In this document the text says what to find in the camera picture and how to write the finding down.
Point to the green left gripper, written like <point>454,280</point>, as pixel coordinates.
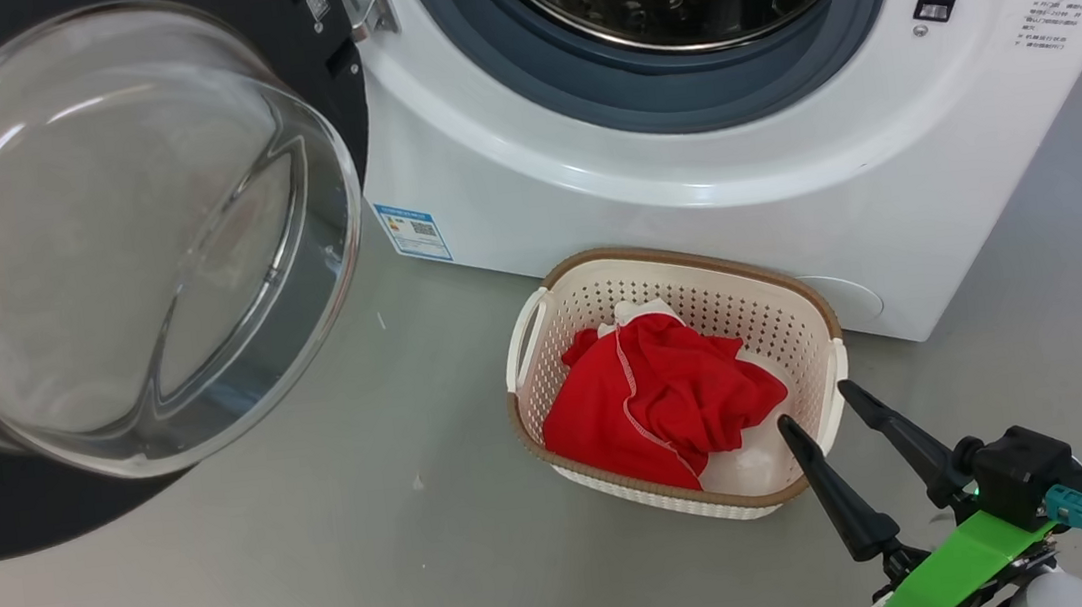
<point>961,566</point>

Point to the red cloth garment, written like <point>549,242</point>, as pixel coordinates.
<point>670,380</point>

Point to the black round glass washer door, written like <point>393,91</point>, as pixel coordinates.
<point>20,509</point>

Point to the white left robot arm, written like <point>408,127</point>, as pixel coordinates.
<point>1059,596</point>

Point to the cream perforated basket brown rim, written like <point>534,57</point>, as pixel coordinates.
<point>677,257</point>

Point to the white front-load washing machine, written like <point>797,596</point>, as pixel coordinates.
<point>640,192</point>

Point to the grey rubber door gasket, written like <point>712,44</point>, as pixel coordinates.
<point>579,88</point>

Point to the blue energy label sticker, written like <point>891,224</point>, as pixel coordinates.
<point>413,231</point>

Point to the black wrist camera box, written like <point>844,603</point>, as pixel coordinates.
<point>1022,474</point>

